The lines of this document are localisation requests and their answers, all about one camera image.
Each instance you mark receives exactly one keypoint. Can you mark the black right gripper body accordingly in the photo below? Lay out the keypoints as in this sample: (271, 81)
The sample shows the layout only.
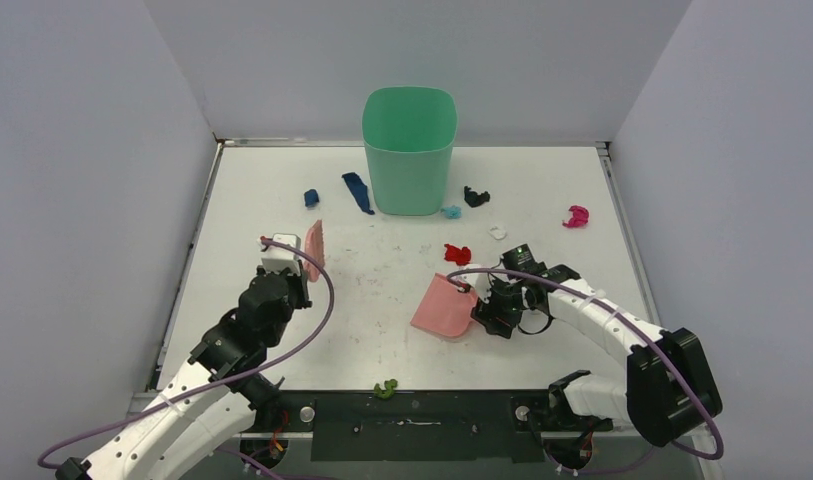
(484, 307)

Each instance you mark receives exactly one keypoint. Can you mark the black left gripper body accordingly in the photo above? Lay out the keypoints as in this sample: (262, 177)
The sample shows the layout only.
(298, 299)

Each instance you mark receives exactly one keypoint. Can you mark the pink dustpan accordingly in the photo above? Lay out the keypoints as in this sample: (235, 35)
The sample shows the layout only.
(445, 309)

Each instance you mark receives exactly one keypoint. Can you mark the pink hand brush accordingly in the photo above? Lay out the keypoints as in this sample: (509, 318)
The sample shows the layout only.
(314, 249)

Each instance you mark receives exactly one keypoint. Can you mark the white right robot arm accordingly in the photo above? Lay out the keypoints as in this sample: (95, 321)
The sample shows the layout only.
(668, 388)

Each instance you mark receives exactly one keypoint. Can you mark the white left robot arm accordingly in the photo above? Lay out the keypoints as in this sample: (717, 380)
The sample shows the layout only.
(216, 393)

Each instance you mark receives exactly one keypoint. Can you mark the red paper scrap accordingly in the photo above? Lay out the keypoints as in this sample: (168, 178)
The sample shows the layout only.
(461, 256)

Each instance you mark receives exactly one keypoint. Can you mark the white paper scrap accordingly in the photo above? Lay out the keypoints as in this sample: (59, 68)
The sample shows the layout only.
(497, 232)

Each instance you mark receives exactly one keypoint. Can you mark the light blue paper scrap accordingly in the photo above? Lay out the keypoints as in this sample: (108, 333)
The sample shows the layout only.
(451, 212)

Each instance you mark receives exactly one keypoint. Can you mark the black paper scrap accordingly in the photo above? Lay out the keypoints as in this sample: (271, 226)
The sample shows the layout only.
(475, 199)

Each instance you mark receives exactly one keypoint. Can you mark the magenta paper scrap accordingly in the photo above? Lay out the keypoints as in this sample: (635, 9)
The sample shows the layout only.
(579, 217)

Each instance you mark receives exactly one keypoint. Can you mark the small dark blue paper scrap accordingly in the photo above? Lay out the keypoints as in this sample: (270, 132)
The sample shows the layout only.
(311, 198)

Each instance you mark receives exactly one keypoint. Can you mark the long dark blue paper scrap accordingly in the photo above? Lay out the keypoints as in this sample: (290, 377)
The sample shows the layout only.
(359, 191)

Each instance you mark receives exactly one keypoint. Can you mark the green paper scrap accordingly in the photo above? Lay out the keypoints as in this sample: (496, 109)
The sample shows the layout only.
(386, 389)

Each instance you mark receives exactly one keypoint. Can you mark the green plastic waste bin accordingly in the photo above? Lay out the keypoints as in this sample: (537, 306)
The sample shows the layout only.
(409, 134)

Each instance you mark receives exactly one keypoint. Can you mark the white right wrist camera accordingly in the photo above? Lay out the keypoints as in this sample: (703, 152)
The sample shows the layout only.
(476, 280)

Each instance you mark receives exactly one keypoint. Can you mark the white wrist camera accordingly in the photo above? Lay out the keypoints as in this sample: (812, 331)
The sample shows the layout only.
(476, 280)
(277, 260)

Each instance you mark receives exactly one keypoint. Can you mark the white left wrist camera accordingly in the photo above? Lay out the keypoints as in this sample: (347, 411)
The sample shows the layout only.
(277, 260)

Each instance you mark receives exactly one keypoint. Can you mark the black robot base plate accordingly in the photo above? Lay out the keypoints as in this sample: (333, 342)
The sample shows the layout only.
(428, 425)

